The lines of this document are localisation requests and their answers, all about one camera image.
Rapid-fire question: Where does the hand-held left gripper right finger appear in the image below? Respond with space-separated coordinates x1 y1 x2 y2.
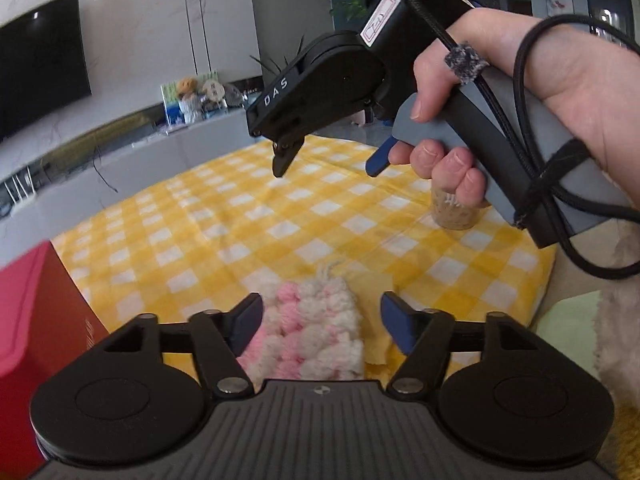
380 291 543 397

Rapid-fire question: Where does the black wall television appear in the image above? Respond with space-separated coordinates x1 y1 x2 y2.
0 0 94 144

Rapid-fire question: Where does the yellow checked tablecloth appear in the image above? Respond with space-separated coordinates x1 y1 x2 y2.
50 135 559 377

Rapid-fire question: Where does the pink and white knitted toy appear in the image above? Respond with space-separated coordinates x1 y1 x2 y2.
235 259 366 387

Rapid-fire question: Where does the red square box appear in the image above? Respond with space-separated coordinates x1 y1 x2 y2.
0 240 112 480

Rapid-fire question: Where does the round white hand fan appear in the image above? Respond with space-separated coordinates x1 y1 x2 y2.
202 80 226 106

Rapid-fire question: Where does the green picture board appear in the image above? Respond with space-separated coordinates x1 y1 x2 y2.
161 72 224 127

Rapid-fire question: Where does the milk tea cup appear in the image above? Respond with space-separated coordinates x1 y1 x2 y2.
430 185 482 231

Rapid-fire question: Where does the grey velcro strap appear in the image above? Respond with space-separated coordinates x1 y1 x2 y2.
443 44 490 84

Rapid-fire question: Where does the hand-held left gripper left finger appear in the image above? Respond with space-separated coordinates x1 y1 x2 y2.
100 292 264 398

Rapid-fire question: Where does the white wifi router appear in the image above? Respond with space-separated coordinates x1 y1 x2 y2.
2 167 41 207

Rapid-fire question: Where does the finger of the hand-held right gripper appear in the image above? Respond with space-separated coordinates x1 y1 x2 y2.
366 136 399 178
272 137 305 179

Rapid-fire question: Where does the person's right hand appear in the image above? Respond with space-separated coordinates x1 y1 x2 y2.
387 7 640 207

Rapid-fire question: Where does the long-leaf potted plant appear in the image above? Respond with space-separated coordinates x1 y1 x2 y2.
249 35 307 92

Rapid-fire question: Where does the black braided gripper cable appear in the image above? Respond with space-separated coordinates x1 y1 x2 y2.
407 0 640 279

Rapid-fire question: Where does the black power cable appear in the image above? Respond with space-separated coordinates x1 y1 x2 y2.
90 152 121 194

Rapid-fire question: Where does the light green mat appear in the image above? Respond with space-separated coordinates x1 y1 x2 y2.
536 290 604 349

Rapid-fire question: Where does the white marble television cabinet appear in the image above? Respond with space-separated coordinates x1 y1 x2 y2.
0 105 282 267

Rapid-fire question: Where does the cream fluffy garment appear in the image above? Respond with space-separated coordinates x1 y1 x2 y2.
594 220 640 412

